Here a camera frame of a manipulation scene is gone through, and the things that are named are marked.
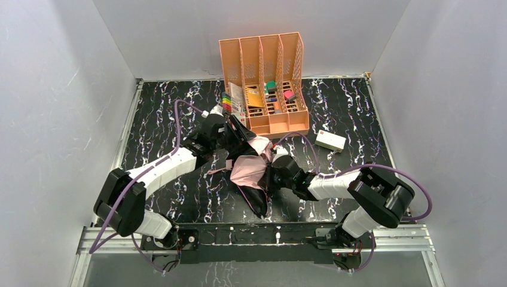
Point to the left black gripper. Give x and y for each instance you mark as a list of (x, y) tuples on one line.
[(231, 132)]

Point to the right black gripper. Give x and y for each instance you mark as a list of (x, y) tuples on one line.
[(268, 179)]

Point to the black pink folding umbrella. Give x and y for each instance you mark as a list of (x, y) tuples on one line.
[(247, 173)]

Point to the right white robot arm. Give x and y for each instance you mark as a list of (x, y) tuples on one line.
[(382, 197)]

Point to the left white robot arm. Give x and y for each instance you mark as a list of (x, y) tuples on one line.
[(121, 202)]

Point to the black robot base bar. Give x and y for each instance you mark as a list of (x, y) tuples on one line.
[(254, 242)]

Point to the white red box in organizer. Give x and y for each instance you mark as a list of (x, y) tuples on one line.
[(240, 115)]

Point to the yellow spiral notebook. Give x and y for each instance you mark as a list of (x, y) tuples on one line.
[(254, 99)]

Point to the green white eraser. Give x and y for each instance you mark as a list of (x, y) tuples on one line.
[(270, 87)]

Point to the pink grey eraser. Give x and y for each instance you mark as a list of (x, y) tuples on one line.
[(289, 95)]

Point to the white green small box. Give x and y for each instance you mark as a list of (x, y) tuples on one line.
[(330, 141)]

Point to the orange plastic desk organizer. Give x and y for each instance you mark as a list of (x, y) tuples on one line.
[(253, 61)]

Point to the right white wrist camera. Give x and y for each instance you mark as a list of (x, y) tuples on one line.
[(278, 151)]

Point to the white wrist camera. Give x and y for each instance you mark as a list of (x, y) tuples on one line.
[(278, 151), (217, 109)]

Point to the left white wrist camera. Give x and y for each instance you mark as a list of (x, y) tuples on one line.
[(217, 109)]

